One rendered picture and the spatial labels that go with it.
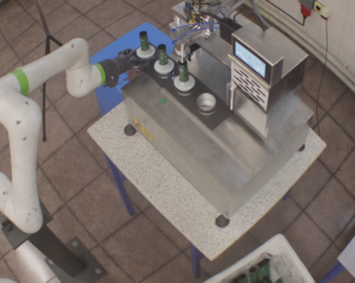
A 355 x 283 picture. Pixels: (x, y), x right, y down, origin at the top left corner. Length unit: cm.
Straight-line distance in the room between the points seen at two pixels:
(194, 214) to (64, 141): 134
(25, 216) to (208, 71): 91
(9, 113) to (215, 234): 96
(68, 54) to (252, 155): 72
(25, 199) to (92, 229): 129
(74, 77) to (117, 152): 48
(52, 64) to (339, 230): 194
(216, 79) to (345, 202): 136
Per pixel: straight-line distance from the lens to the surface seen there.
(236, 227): 182
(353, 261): 188
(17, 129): 125
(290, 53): 150
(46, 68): 150
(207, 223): 182
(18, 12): 419
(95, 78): 168
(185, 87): 171
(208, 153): 164
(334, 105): 314
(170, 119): 171
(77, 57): 161
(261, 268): 195
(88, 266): 260
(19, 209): 148
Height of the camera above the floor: 246
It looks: 61 degrees down
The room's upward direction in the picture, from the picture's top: 7 degrees counter-clockwise
